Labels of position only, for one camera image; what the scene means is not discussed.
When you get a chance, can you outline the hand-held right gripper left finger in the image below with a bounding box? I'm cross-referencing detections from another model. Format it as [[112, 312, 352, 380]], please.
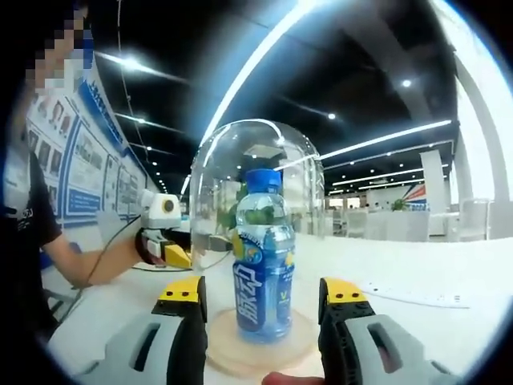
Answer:
[[75, 274, 208, 385]]

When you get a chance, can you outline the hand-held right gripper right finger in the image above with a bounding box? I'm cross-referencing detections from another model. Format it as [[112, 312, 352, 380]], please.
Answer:
[[317, 275, 463, 385]]

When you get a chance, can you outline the round wooden base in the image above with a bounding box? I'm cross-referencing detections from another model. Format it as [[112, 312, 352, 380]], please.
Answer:
[[205, 306, 322, 373]]

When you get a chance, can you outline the clear glass dome cover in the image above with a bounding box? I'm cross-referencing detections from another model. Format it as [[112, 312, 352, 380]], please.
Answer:
[[189, 118, 326, 278]]

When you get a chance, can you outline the blue drink bottle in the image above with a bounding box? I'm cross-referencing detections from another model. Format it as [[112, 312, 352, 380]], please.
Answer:
[[232, 168, 297, 344]]

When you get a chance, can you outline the person's right hand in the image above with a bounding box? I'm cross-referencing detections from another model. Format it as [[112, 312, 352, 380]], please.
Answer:
[[262, 371, 326, 385]]

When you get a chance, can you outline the green potted plant white pot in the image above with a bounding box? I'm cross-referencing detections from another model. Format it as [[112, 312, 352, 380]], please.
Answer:
[[215, 191, 281, 242]]

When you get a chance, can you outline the ceiling air vent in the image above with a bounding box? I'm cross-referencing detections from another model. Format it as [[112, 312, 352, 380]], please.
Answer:
[[243, 143, 282, 160]]

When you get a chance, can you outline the white office chair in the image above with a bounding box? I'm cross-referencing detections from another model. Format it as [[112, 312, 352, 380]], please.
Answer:
[[458, 197, 493, 242]]

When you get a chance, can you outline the curved ceiling light strip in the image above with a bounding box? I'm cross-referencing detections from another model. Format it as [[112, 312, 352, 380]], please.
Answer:
[[199, 0, 325, 142]]

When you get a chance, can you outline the straight ceiling light strip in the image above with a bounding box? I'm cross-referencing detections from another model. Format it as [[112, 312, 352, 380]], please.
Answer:
[[319, 119, 453, 160]]

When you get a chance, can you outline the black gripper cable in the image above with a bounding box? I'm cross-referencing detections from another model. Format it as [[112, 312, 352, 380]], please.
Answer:
[[71, 215, 144, 290]]

